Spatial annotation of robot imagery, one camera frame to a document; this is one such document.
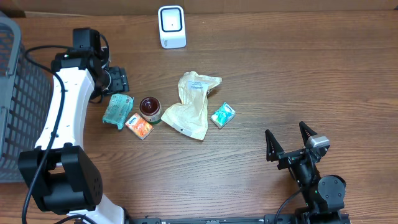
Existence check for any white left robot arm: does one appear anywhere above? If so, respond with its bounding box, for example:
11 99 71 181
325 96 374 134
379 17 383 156
18 44 132 223

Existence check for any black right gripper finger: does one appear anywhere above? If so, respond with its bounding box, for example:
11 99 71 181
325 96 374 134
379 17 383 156
265 129 284 162
299 121 317 146

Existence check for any beige paper pouch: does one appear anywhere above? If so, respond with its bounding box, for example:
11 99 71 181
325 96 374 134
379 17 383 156
161 71 222 141

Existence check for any teal tissue pack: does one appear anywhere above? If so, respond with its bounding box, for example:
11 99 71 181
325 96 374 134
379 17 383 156
210 102 236 129

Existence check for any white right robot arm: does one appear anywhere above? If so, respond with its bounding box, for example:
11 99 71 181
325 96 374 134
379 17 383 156
264 121 351 224

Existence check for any green wet wipes pack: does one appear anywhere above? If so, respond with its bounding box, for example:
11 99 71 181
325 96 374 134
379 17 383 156
102 94 134 130

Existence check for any white barcode scanner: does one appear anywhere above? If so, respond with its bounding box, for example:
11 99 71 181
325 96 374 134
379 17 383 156
158 5 187 49

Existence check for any grey plastic basket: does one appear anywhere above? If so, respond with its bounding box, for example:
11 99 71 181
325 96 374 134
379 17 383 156
1 16 52 184

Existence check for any orange tissue pack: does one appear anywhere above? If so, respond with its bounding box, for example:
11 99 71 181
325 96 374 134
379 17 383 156
125 113 153 140

